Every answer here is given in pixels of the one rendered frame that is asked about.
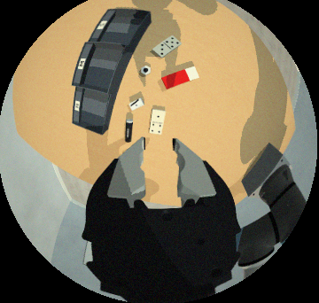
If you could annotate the black aa battery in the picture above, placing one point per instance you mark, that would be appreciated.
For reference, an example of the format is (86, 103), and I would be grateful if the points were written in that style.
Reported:
(128, 131)

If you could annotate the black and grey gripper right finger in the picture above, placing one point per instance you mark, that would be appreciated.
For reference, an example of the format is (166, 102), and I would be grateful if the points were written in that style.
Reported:
(198, 180)

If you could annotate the dark grey rack of bins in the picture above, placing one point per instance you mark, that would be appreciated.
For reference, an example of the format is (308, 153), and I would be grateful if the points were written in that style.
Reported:
(119, 33)

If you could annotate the grey hex nut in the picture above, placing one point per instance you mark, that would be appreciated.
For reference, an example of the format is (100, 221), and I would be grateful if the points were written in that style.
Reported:
(146, 70)

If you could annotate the red and white eraser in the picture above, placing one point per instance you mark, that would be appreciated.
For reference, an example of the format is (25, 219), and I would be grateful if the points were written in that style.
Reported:
(180, 77)

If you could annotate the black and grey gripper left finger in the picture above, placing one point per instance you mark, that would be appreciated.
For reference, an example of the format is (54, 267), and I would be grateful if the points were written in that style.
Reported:
(122, 182)

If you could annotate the white domino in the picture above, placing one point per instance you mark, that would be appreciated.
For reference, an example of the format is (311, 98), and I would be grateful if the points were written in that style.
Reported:
(166, 46)
(157, 121)

